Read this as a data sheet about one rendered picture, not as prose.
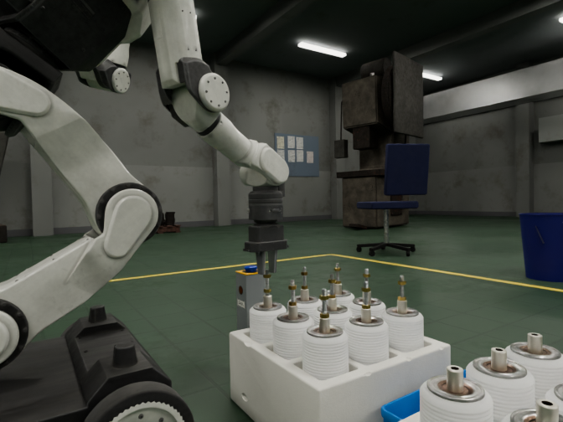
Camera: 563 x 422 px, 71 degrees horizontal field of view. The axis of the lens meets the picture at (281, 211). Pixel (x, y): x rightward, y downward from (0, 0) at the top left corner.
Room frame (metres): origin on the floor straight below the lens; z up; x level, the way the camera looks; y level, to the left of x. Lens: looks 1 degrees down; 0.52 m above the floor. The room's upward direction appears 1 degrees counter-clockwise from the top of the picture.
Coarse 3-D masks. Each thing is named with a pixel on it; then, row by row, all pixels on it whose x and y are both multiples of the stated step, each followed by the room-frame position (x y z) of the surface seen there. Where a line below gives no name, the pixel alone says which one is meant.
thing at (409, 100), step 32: (384, 64) 7.26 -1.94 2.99; (416, 64) 7.07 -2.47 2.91; (352, 96) 7.07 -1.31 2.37; (384, 96) 6.56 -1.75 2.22; (416, 96) 7.06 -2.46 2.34; (352, 128) 7.16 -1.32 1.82; (384, 128) 6.96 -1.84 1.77; (416, 128) 7.05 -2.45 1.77; (384, 160) 7.25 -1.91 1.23; (352, 192) 7.04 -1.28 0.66; (352, 224) 6.64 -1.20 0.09
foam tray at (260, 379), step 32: (256, 352) 0.90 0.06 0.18; (416, 352) 0.87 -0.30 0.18; (448, 352) 0.90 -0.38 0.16; (256, 384) 0.90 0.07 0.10; (288, 384) 0.79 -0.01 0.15; (320, 384) 0.72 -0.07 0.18; (352, 384) 0.74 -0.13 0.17; (384, 384) 0.79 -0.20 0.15; (416, 384) 0.84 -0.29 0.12; (256, 416) 0.90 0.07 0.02; (288, 416) 0.79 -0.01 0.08; (320, 416) 0.70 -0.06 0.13; (352, 416) 0.74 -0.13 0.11
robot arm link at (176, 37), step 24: (168, 0) 0.76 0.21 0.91; (192, 0) 0.79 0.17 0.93; (168, 24) 0.76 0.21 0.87; (192, 24) 0.79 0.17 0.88; (168, 48) 0.77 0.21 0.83; (192, 48) 0.79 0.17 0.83; (168, 72) 0.78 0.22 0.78; (192, 72) 0.77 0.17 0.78; (168, 96) 0.82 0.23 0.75; (216, 96) 0.80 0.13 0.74
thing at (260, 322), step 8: (256, 312) 0.97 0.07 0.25; (264, 312) 0.96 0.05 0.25; (272, 312) 0.96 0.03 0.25; (280, 312) 0.97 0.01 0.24; (256, 320) 0.97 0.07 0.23; (264, 320) 0.96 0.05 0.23; (272, 320) 0.96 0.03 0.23; (256, 328) 0.97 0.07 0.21; (264, 328) 0.96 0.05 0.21; (272, 328) 0.96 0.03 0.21; (256, 336) 0.97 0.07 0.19; (264, 336) 0.96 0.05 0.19; (272, 336) 0.96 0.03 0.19
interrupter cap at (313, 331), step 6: (312, 330) 0.81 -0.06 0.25; (318, 330) 0.82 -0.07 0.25; (330, 330) 0.82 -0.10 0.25; (336, 330) 0.81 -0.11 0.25; (342, 330) 0.80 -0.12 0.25; (312, 336) 0.78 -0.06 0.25; (318, 336) 0.77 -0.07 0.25; (324, 336) 0.77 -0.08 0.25; (330, 336) 0.77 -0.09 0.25; (336, 336) 0.77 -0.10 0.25
